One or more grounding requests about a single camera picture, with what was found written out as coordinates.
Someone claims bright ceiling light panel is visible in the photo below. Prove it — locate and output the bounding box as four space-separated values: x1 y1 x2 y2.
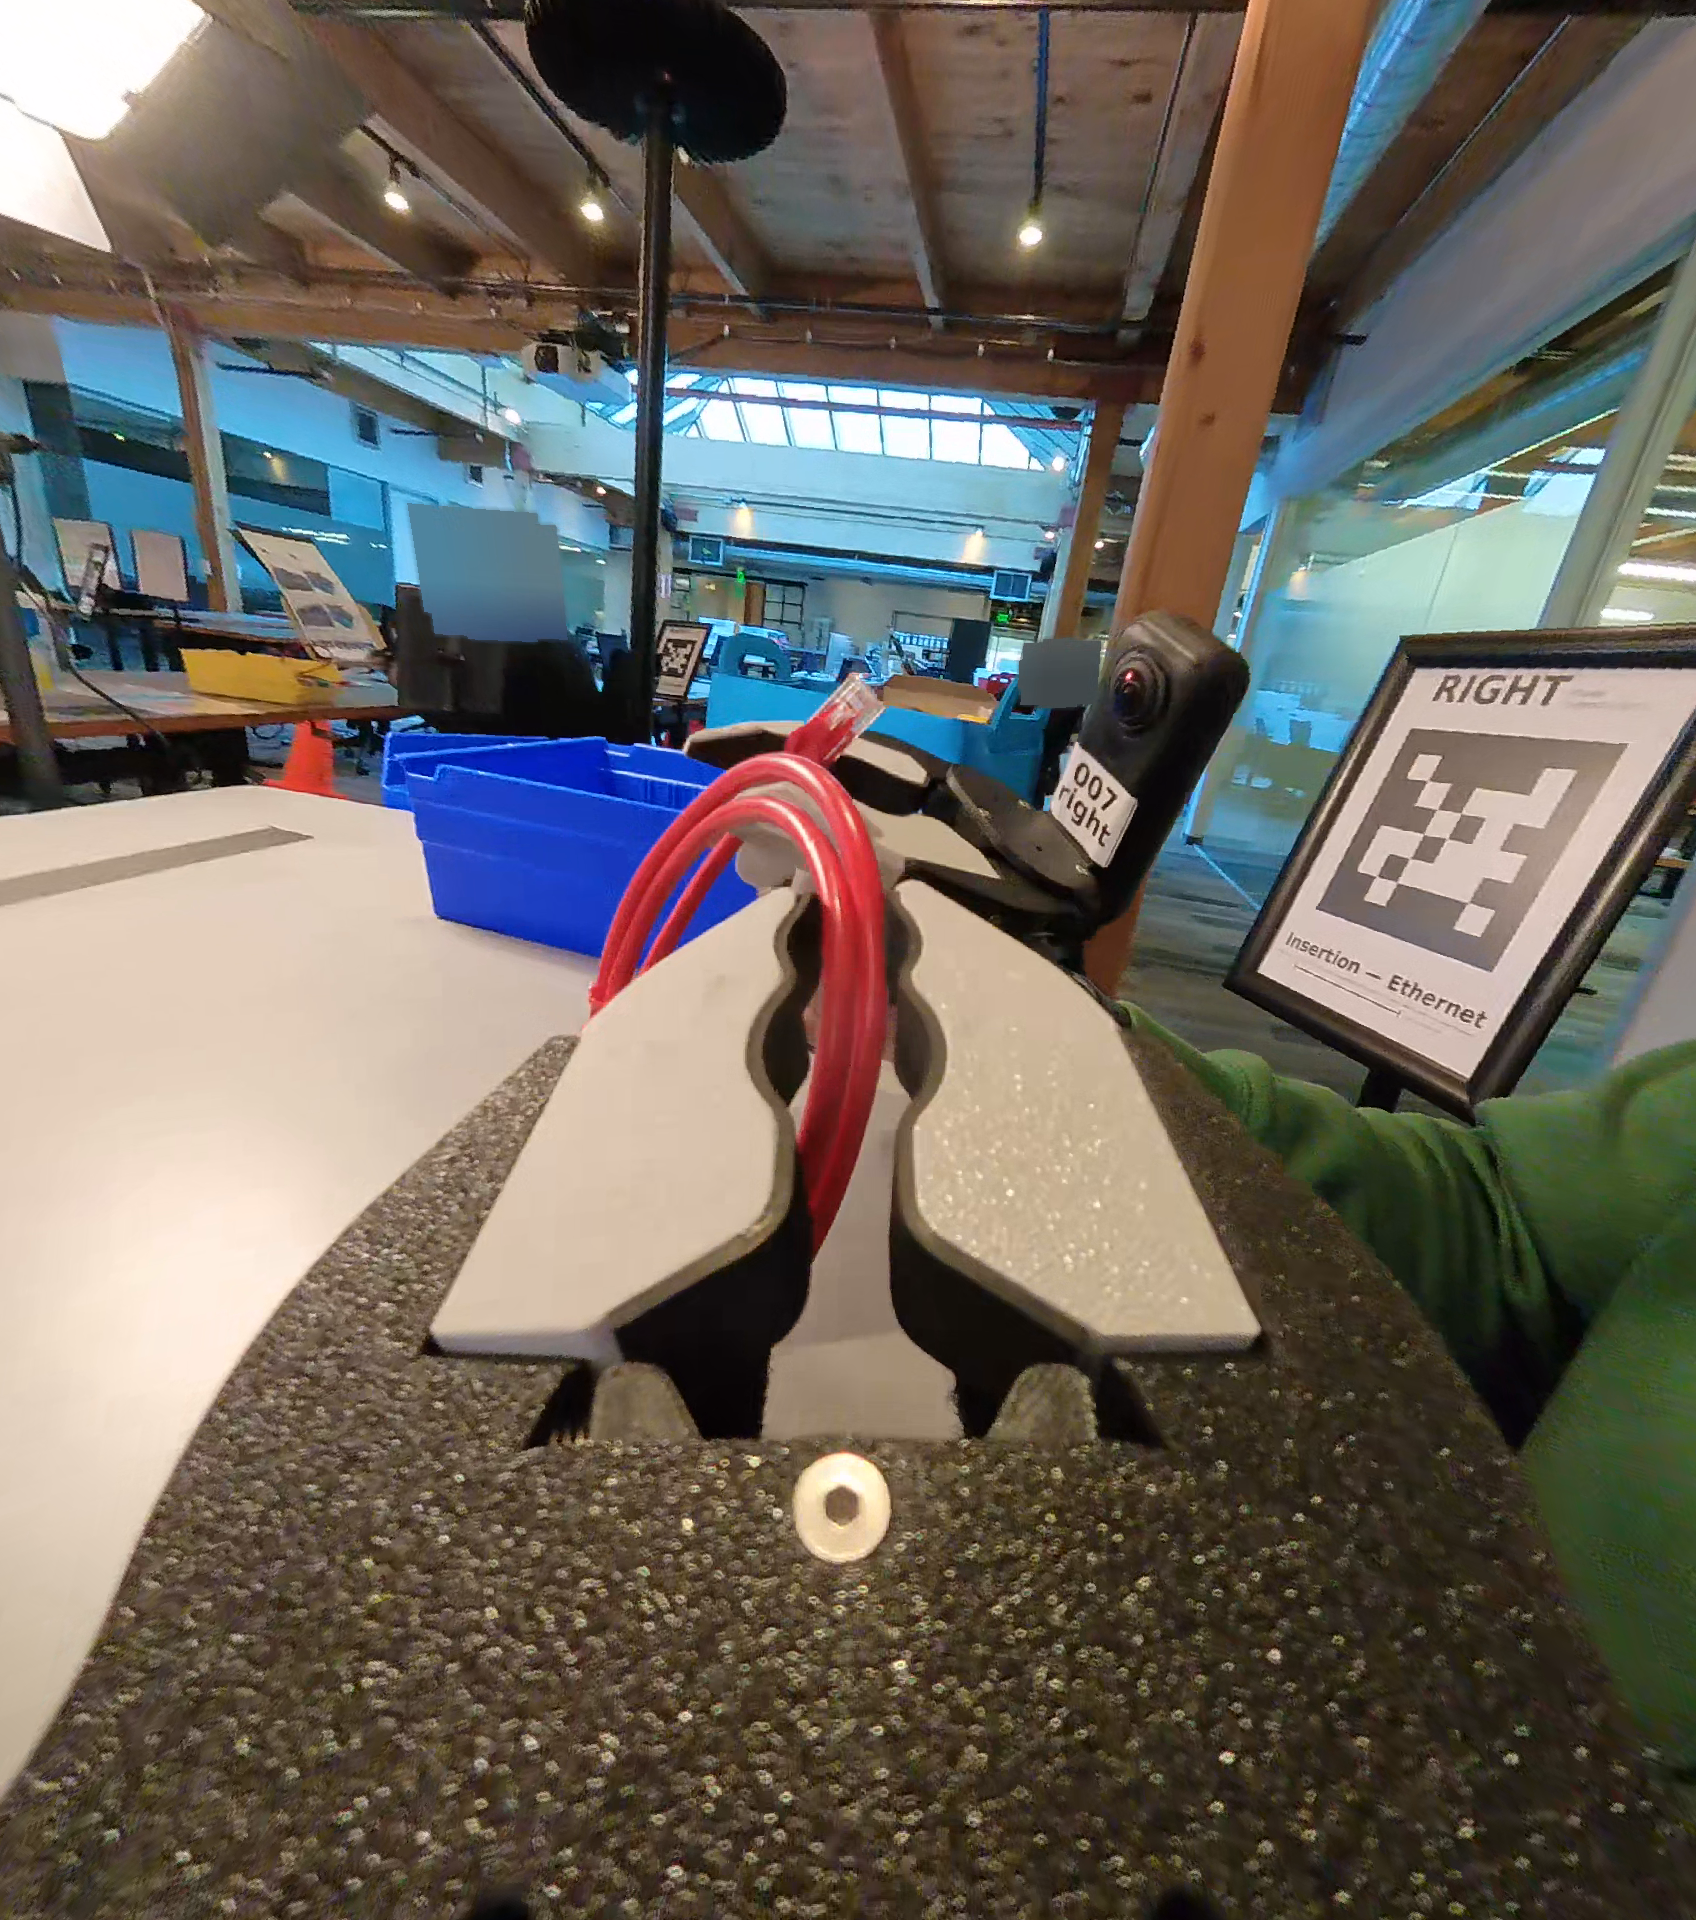
0 0 207 258

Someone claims white sign board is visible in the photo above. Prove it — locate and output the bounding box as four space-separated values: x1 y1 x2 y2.
244 527 386 661

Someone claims black disc lamp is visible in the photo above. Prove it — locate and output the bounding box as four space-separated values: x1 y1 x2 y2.
526 0 792 745

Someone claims framed printed tag board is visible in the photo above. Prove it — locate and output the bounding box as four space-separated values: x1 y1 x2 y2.
1225 623 1696 1119

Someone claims yellow box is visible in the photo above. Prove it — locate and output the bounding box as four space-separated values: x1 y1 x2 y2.
184 647 347 709

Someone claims blue plastic bin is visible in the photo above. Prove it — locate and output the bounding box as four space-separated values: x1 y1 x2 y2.
379 730 767 963

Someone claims wooden work table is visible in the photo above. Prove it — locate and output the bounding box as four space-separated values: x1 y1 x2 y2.
0 661 402 767

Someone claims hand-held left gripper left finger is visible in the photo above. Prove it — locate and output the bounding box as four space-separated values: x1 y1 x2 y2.
429 890 821 1366

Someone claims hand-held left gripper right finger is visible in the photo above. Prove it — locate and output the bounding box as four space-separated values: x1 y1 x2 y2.
878 879 1265 1366

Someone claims red ethernet cable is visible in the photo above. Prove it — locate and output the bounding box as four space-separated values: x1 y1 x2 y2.
587 673 901 1254

